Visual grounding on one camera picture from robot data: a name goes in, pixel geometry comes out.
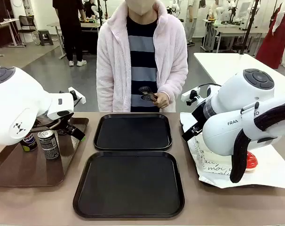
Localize person's right pink-sleeved forearm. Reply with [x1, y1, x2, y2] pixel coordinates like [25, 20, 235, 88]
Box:
[96, 63, 115, 113]

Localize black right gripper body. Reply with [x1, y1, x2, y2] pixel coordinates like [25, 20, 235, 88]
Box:
[191, 103, 208, 129]

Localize thin black cable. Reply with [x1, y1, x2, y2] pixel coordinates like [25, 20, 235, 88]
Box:
[198, 83, 222, 92]

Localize black stand pole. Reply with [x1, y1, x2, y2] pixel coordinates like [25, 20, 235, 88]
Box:
[238, 0, 261, 55]

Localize person in light trousers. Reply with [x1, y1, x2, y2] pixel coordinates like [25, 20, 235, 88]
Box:
[185, 0, 198, 47]

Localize black cable sleeve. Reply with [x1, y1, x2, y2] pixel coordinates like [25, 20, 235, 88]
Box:
[229, 99, 285, 184]

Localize black Pepsi can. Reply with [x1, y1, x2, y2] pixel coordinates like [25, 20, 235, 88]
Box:
[21, 133, 39, 152]

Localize red dress on mannequin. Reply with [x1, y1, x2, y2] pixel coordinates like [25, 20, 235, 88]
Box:
[255, 4, 285, 69]

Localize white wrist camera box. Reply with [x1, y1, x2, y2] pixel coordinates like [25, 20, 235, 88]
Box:
[68, 87, 87, 105]
[181, 87, 201, 102]

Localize person's left hand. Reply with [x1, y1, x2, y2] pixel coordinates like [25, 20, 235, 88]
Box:
[155, 91, 170, 109]

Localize dark tray under paper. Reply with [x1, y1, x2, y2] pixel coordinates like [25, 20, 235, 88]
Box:
[179, 120, 278, 189]

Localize black can with white text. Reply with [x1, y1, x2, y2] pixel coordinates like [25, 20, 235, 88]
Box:
[37, 129, 61, 161]

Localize black office chair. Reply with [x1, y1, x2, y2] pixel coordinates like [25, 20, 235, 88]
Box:
[17, 15, 39, 43]

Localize white table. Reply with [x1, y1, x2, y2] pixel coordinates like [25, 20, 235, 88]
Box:
[193, 52, 285, 95]

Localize black perforated tongs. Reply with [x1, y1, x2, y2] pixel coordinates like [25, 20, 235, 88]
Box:
[138, 86, 158, 103]

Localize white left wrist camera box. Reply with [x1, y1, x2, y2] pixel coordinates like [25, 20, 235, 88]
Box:
[68, 87, 87, 105]

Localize brown plastic tray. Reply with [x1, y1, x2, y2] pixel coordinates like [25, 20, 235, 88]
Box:
[0, 117, 90, 188]

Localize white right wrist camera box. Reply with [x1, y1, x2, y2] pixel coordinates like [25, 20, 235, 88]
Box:
[181, 87, 201, 102]

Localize person in pink fleece jacket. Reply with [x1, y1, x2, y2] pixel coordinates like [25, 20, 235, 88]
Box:
[96, 0, 189, 113]

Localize grey step stool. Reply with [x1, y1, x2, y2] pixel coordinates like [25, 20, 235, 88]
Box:
[37, 29, 55, 47]

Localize white paper sheet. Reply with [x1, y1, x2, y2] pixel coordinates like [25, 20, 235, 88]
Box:
[179, 112, 285, 189]

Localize person's left pink-sleeved forearm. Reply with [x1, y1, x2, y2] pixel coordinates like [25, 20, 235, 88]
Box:
[157, 58, 189, 104]

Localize white workbench with equipment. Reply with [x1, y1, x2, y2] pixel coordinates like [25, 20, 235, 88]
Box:
[200, 18, 270, 54]

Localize red glazed donut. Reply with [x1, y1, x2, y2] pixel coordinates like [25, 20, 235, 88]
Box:
[244, 151, 259, 173]

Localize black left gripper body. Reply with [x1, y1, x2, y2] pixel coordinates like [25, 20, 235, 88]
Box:
[52, 116, 74, 136]

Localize person in black clothes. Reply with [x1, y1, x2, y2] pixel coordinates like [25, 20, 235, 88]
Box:
[52, 0, 87, 67]

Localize black plastic tray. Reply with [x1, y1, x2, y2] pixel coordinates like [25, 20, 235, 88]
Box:
[93, 113, 173, 152]
[72, 150, 186, 218]

